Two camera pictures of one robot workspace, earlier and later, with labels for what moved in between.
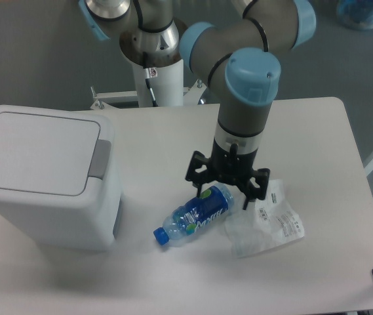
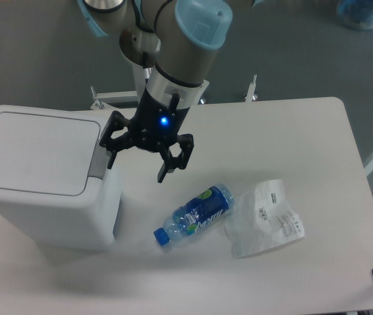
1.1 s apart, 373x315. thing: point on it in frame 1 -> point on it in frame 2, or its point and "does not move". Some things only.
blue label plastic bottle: (211, 205) does not move
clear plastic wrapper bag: (265, 224) does not move
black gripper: (231, 166) -> (152, 126)
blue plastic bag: (367, 14) does not move
